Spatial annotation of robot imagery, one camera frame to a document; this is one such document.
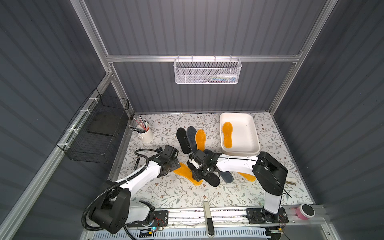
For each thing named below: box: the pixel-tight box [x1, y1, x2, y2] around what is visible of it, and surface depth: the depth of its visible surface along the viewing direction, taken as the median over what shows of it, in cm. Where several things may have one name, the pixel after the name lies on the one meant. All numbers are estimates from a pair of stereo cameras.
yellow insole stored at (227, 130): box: [222, 121, 233, 149], surface depth 107 cm
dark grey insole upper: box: [186, 126, 197, 153], surface depth 107 cm
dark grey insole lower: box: [214, 165, 234, 183], surface depth 88 cm
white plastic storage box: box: [219, 112, 261, 157], surface depth 109 cm
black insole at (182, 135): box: [176, 127, 192, 154], surface depth 109 cm
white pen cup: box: [136, 123, 153, 143], surface depth 101 cm
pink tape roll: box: [295, 203, 316, 221], surface depth 73 cm
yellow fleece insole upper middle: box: [195, 129, 207, 152], surface depth 107 cm
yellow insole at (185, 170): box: [173, 162, 203, 186], surface depth 90 cm
